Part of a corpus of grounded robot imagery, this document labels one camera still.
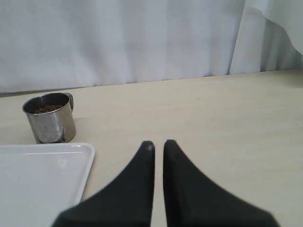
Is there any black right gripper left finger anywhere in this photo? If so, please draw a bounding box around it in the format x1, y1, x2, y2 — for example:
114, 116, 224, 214
53, 141, 155, 227

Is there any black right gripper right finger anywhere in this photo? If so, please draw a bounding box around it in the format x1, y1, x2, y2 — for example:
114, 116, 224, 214
163, 140, 279, 227

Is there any steel mug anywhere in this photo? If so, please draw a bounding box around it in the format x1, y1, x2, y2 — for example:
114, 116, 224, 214
22, 92, 76, 144

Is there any white plastic tray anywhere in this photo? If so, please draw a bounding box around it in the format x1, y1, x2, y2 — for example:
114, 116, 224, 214
0, 143, 96, 227

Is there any white backdrop curtain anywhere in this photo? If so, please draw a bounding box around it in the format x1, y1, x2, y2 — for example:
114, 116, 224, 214
0, 0, 303, 94

